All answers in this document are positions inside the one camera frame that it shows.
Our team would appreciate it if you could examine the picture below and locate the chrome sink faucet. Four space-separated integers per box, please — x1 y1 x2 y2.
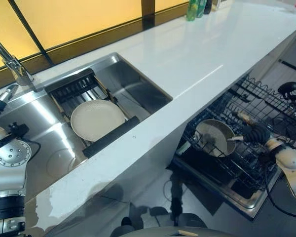
0 31 44 93

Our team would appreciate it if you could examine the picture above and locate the pale carton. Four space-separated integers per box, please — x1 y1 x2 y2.
212 0 228 12

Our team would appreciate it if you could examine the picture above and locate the cream round plate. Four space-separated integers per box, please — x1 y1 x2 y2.
194 118 237 158
70 99 127 143

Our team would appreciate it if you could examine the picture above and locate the dark glass bottle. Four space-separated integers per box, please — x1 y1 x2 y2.
203 0 213 15

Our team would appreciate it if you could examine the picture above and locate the dark window frame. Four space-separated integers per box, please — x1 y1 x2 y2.
0 0 190 74

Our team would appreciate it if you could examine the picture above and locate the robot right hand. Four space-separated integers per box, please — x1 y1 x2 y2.
226 111 271 144

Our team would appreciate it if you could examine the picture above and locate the black wire dishwasher rack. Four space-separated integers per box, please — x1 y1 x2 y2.
177 97 296 191

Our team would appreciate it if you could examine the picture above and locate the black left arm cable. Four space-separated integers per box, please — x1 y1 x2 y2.
27 139 42 160

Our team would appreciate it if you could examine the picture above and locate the black ladle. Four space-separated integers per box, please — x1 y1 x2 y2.
277 81 296 100

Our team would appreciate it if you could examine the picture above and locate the black wire cutlery rack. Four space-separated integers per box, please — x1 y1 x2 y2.
233 74 296 121

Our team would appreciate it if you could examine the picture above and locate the grey robot body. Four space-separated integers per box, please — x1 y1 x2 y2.
110 206 239 237

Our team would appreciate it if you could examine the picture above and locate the steel dishwasher door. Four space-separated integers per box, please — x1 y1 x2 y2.
172 148 282 221

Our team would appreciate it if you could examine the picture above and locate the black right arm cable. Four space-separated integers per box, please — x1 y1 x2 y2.
262 152 296 221

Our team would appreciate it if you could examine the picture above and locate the dark kitchen cabinet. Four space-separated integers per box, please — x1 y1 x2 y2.
278 23 296 79

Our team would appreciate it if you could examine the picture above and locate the stainless steel sink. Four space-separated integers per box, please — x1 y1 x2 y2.
0 52 174 197

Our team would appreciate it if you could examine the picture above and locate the black sink drying rack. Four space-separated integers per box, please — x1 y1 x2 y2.
44 68 140 158

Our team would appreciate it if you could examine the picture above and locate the round sink drain cover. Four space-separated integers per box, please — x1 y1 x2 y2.
46 147 76 177

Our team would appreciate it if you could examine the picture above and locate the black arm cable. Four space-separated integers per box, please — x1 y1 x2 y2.
262 152 296 221
27 139 42 160

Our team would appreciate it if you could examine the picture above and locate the green plastic bottle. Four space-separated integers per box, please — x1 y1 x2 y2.
195 0 206 18
185 0 197 22

